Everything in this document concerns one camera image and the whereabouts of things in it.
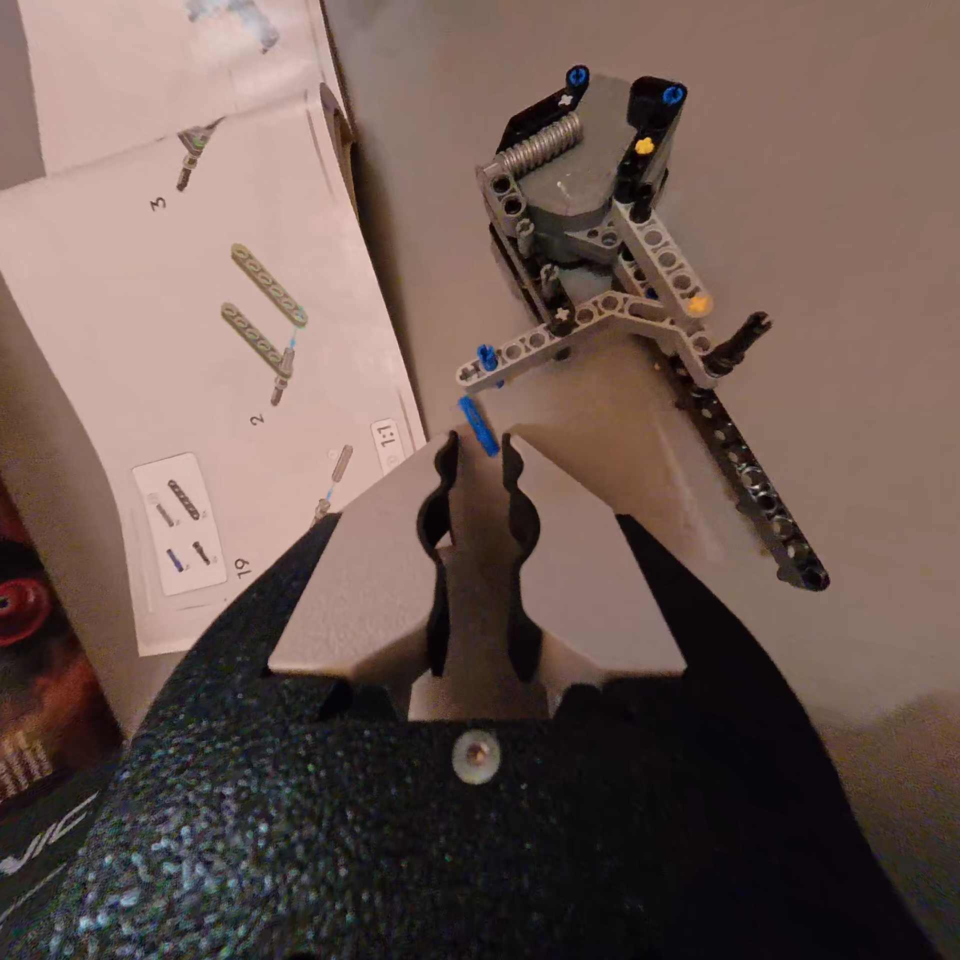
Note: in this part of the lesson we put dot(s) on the toy truck cardboard box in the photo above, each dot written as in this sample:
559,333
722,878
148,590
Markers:
37,675

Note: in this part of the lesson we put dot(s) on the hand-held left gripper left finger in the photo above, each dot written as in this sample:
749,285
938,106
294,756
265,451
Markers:
352,592

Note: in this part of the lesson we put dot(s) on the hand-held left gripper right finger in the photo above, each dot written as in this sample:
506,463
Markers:
600,585

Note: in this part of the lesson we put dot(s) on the grey desk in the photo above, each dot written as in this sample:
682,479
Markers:
787,187

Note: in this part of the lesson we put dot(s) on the small blue toy pin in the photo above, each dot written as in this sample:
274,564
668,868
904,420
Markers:
478,426

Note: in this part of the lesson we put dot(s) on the white instruction booklet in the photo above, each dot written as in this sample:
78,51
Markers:
187,337

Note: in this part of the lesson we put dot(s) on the grey black toy brick assembly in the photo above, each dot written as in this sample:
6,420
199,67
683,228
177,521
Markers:
577,172

